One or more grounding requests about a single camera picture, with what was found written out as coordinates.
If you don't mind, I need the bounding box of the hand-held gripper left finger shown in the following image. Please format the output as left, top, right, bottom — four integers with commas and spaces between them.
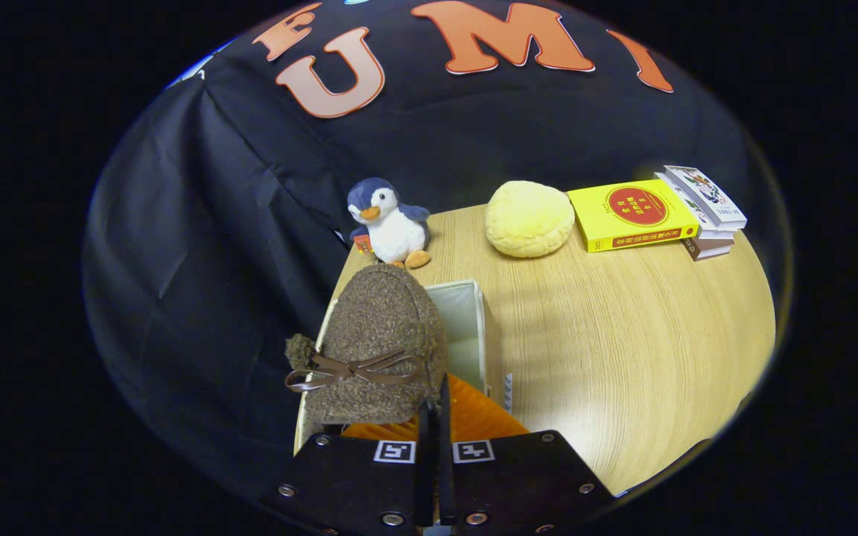
259, 402, 433, 536

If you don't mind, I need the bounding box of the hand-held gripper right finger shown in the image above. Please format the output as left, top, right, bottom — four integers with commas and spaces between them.
438, 374, 616, 536

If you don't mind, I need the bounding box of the brown fuzzy shoe with bow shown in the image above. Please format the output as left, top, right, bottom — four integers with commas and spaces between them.
284, 264, 451, 427

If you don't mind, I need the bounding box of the beige fabric storage box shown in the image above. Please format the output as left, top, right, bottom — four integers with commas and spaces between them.
293, 279, 515, 455

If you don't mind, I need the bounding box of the blue white penguin plush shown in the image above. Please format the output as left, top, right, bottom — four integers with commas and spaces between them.
346, 177, 432, 269

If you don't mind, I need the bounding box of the yellow bun plush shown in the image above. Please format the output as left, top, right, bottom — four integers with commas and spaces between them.
484, 180, 576, 259

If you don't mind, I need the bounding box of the yellow book with red circle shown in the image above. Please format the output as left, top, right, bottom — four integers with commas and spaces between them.
567, 179, 700, 254

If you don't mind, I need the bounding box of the brown book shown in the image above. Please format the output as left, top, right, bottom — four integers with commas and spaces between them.
682, 237, 733, 261

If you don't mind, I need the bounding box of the black backdrop cloth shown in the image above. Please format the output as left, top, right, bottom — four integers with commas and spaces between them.
83, 0, 780, 507

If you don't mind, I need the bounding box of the white illustrated book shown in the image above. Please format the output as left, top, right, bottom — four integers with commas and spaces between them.
664, 165, 748, 230

